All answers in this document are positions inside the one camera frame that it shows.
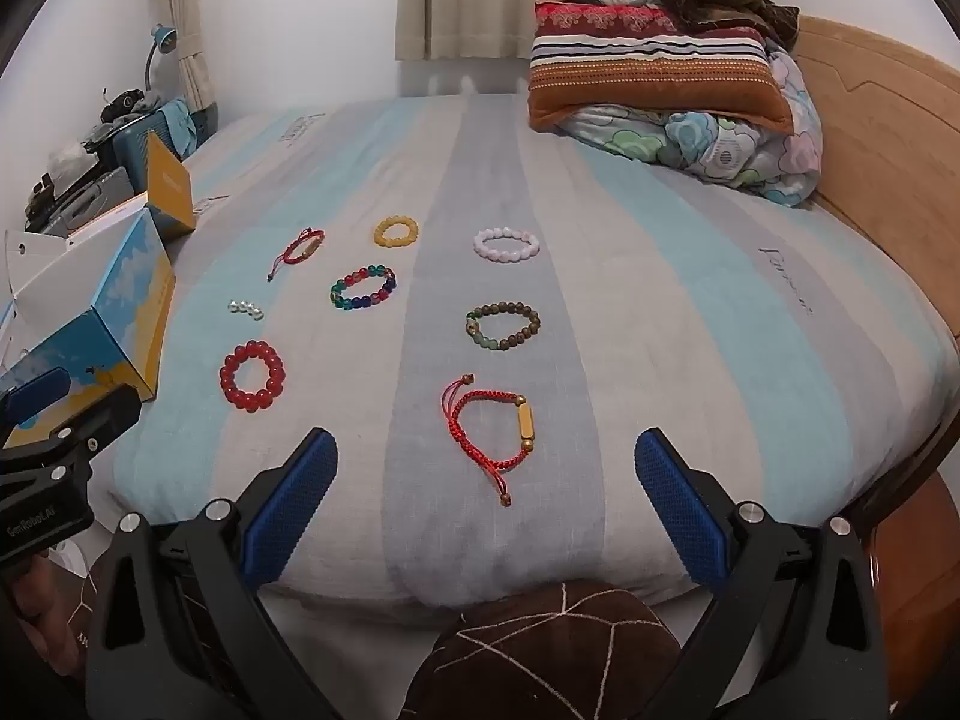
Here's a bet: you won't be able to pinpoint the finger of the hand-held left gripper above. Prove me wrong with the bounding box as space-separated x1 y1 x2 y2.
0 382 143 470
0 366 72 430

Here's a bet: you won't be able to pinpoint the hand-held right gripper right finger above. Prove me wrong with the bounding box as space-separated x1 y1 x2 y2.
634 426 890 720

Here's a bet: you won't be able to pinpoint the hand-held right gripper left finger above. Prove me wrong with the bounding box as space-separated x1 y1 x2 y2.
84 426 361 720

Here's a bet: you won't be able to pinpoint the white cardboard box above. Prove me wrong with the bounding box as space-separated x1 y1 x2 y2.
0 131 197 421

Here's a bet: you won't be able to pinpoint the red bead bracelet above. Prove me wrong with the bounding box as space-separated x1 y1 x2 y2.
219 340 286 413

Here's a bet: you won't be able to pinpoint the red string bracelet gold tube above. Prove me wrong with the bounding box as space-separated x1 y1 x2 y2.
440 373 535 507

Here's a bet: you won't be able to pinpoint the multicolour glass bead bracelet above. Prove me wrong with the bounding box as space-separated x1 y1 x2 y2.
330 264 397 311

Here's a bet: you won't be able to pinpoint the brown wooden bead bracelet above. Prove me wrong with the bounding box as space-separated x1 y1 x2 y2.
465 301 541 351

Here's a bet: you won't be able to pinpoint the thin red string bracelet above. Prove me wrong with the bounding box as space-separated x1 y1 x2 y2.
268 227 326 283

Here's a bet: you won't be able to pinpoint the yellow bead bracelet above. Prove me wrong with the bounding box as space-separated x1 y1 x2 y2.
373 216 419 248

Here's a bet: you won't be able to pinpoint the pale pink bead bracelet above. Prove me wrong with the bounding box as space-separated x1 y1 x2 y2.
473 227 541 258

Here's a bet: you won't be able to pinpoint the person's left hand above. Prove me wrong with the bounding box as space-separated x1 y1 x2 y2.
0 547 85 680

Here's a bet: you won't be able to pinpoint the striped bed sheet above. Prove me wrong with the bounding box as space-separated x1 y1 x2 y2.
97 86 960 608

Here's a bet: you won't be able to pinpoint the grey suitcase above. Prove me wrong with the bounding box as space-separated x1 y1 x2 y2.
26 165 140 233

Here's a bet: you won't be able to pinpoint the brown patterned cushion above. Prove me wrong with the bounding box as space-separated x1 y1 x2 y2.
45 562 698 720

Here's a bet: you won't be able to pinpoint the teal suitcase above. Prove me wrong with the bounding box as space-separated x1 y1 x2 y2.
109 109 196 173

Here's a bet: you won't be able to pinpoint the black bag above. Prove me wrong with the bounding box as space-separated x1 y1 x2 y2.
96 88 149 127

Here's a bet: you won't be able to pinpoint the floral quilt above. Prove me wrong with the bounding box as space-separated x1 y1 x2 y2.
559 45 824 209

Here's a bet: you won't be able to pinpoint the blue desk lamp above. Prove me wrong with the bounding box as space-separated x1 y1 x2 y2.
142 22 179 91

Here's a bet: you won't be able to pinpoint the beige tied curtain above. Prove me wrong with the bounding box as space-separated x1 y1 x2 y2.
150 0 222 136

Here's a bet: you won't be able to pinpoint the striped folded blankets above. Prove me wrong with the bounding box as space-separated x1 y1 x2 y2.
527 1 796 137

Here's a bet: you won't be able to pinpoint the wooden bed frame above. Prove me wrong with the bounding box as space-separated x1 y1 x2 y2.
787 15 960 720

